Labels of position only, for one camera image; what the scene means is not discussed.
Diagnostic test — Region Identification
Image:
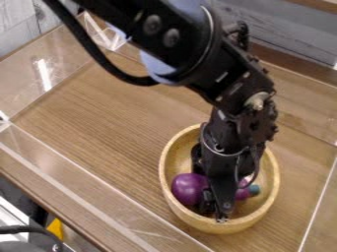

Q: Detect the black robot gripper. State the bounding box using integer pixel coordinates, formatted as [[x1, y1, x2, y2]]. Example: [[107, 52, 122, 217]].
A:
[[191, 108, 266, 222]]

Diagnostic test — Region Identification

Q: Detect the purple toy eggplant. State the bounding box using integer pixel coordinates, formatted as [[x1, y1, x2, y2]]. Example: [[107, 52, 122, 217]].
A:
[[171, 173, 261, 206]]

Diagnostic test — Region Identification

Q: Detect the brown wooden bowl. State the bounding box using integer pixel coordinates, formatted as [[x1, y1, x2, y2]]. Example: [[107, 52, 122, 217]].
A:
[[158, 124, 281, 234]]

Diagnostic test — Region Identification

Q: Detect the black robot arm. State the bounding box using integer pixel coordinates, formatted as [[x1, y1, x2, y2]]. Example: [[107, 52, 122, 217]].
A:
[[43, 0, 278, 221]]

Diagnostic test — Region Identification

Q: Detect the clear acrylic table wall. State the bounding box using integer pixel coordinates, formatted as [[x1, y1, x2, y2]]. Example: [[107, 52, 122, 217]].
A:
[[0, 118, 211, 252]]

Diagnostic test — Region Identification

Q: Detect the black cable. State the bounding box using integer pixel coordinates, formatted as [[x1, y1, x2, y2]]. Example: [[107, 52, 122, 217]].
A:
[[0, 225, 57, 252]]

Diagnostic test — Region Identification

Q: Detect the clear acrylic corner bracket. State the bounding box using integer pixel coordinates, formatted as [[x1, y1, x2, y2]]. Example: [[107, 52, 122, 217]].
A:
[[83, 12, 131, 52]]

